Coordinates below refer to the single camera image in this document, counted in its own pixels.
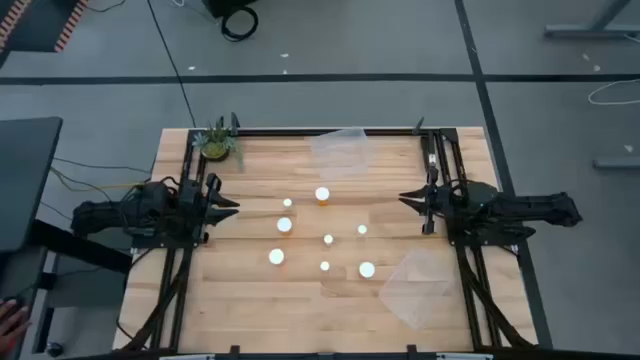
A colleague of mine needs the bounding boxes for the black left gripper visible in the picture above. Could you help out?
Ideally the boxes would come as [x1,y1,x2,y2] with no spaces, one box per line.
[175,172,241,245]

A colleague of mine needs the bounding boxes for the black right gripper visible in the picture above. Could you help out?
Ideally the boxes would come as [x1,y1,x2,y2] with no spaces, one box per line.
[398,167,454,236]

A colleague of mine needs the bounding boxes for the clear plastic bin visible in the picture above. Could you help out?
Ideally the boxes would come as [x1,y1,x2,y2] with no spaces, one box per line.
[378,248,454,331]
[308,127,372,181]

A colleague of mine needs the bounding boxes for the green plant in dark pot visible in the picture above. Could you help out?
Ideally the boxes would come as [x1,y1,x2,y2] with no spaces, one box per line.
[191,115,246,174]

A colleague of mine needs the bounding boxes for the black desk foot beam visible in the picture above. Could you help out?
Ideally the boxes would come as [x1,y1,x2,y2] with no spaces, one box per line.
[29,218,134,275]

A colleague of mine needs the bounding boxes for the dark desk top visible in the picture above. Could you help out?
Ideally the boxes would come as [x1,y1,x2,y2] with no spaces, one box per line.
[0,116,64,254]

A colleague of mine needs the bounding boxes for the black box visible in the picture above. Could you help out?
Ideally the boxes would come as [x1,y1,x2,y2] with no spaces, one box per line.
[202,0,259,19]

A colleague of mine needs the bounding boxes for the grey metal table foot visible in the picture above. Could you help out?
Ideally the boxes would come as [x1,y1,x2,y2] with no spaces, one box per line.
[593,155,640,170]

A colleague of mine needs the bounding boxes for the person's hand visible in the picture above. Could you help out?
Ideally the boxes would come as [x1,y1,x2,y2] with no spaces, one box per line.
[0,298,32,354]

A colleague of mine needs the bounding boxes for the black mat orange striped edges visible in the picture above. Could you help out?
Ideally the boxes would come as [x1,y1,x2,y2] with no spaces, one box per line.
[0,0,90,54]

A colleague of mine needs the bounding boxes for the black metal bracket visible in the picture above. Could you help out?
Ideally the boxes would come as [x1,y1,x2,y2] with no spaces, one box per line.
[422,133,438,173]

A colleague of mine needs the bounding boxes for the black aluminium table frame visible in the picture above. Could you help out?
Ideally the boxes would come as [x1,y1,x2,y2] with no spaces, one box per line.
[117,113,541,360]

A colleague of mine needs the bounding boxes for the long black floor cable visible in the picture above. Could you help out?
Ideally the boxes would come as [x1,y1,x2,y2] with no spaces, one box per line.
[146,0,198,129]

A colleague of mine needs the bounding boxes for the coiled black cable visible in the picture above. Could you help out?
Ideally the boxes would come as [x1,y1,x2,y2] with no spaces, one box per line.
[220,5,260,43]

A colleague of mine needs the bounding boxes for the white cable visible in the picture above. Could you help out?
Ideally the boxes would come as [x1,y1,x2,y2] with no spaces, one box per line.
[587,77,640,107]

